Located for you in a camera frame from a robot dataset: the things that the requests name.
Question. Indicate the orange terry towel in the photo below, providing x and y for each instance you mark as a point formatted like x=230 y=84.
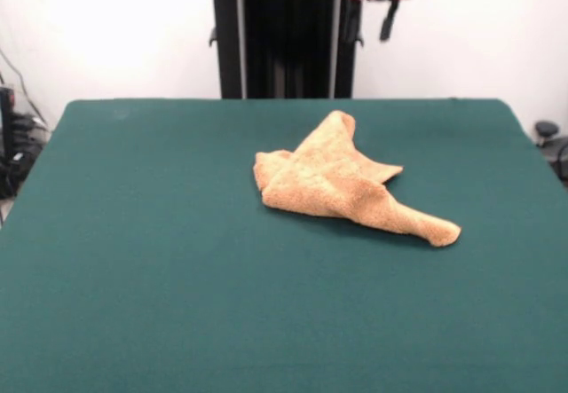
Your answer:
x=328 y=189

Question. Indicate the black round knob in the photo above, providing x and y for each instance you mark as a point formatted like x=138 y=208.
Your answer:
x=546 y=128

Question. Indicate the dark green table cloth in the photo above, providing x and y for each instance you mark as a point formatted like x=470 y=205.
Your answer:
x=177 y=277

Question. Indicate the black electronics box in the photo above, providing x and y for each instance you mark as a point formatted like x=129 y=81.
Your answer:
x=6 y=144

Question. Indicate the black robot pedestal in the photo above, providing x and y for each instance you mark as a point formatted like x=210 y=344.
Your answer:
x=288 y=47

